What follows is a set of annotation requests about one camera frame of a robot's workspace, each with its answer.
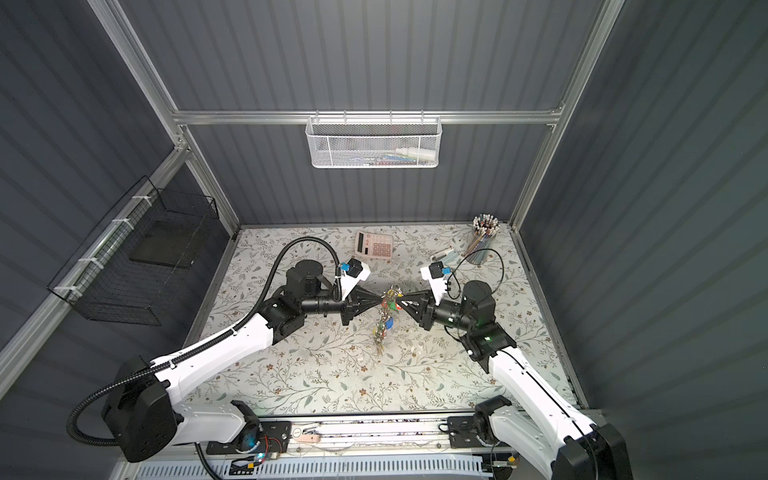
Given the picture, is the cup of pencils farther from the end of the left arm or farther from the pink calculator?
the end of the left arm

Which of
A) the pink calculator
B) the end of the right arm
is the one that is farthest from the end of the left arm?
the pink calculator

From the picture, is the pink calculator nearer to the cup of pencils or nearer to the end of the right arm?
the cup of pencils

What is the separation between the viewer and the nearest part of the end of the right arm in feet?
2.12

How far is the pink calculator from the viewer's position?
112 cm

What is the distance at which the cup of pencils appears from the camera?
3.22ft

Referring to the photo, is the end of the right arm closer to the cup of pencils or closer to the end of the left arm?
the end of the left arm

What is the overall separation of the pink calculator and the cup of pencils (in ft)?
1.01

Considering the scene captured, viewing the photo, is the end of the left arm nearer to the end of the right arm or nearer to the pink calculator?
the end of the right arm

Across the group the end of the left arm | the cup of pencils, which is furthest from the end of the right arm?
the cup of pencils

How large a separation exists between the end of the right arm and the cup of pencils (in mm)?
401

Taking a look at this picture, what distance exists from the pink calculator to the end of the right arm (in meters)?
0.42

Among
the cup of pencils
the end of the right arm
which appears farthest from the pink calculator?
the end of the right arm
